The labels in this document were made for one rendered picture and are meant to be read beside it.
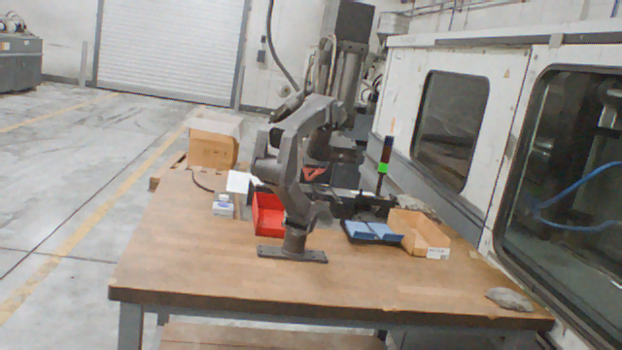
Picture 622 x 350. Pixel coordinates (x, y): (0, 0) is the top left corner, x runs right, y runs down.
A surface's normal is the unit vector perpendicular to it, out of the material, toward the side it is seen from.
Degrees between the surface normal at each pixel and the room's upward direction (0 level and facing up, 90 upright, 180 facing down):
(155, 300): 90
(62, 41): 90
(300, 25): 90
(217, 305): 90
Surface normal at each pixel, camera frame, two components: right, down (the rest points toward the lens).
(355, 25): 0.14, 0.27
